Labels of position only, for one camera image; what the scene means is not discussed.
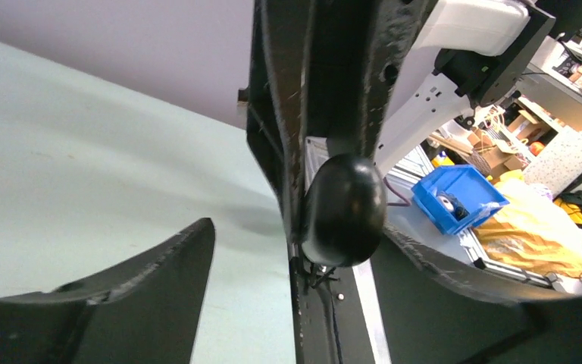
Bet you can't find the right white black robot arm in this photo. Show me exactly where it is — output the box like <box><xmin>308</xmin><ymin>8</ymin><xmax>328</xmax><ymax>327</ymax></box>
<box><xmin>243</xmin><ymin>1</ymin><xmax>582</xmax><ymax>243</ymax></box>

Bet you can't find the black oval case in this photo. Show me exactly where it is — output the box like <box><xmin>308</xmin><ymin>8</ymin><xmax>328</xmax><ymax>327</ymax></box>
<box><xmin>300</xmin><ymin>154</ymin><xmax>387</xmax><ymax>267</ymax></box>

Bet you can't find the blue plastic storage bin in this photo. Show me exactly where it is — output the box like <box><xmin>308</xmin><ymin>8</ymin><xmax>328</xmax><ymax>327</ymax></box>
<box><xmin>411</xmin><ymin>165</ymin><xmax>509</xmax><ymax>235</ymax></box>

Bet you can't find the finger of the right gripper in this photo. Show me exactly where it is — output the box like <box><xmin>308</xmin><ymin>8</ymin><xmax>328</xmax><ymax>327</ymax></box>
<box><xmin>246</xmin><ymin>1</ymin><xmax>316</xmax><ymax>241</ymax></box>
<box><xmin>316</xmin><ymin>1</ymin><xmax>436</xmax><ymax>158</ymax></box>

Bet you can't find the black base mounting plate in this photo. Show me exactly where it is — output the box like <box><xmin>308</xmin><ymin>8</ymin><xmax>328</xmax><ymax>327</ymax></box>
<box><xmin>289</xmin><ymin>246</ymin><xmax>375</xmax><ymax>363</ymax></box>

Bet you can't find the cardboard boxes clutter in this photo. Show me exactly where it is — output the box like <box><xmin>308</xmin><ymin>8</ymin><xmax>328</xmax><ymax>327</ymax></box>
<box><xmin>421</xmin><ymin>93</ymin><xmax>563</xmax><ymax>180</ymax></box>

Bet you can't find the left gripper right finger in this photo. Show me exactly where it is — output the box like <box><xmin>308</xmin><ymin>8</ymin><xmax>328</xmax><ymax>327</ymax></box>
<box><xmin>371</xmin><ymin>224</ymin><xmax>582</xmax><ymax>363</ymax></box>

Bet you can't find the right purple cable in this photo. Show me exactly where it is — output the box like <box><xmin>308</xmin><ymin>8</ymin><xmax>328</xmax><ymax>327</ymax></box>
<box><xmin>382</xmin><ymin>175</ymin><xmax>414</xmax><ymax>208</ymax></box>

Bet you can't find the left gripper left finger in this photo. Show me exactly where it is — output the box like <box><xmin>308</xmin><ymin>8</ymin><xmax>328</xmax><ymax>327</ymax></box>
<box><xmin>0</xmin><ymin>218</ymin><xmax>215</xmax><ymax>363</ymax></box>

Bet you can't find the yellow plastic bag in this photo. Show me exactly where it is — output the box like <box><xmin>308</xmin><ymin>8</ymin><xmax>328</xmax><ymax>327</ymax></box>
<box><xmin>474</xmin><ymin>170</ymin><xmax>582</xmax><ymax>278</ymax></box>

